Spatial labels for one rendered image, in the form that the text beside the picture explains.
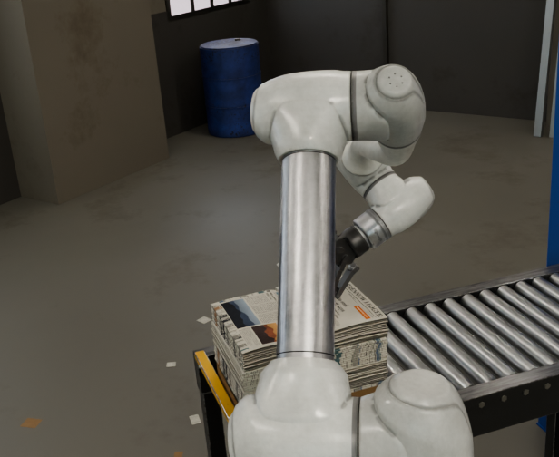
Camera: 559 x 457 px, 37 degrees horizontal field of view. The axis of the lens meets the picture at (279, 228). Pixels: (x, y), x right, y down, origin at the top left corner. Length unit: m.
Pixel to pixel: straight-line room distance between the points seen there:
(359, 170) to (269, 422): 0.88
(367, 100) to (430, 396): 0.54
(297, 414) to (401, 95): 0.58
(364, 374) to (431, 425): 0.78
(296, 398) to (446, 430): 0.24
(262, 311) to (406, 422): 0.86
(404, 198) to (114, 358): 2.32
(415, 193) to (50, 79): 4.35
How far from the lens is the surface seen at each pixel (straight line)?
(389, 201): 2.05
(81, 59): 6.29
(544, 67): 7.04
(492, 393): 2.19
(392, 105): 1.50
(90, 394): 3.84
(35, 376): 4.07
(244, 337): 1.98
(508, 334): 2.47
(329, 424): 1.35
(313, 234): 1.45
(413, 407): 1.31
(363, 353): 2.05
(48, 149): 6.14
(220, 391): 2.19
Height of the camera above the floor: 2.01
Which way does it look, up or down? 22 degrees down
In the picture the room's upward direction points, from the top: 4 degrees counter-clockwise
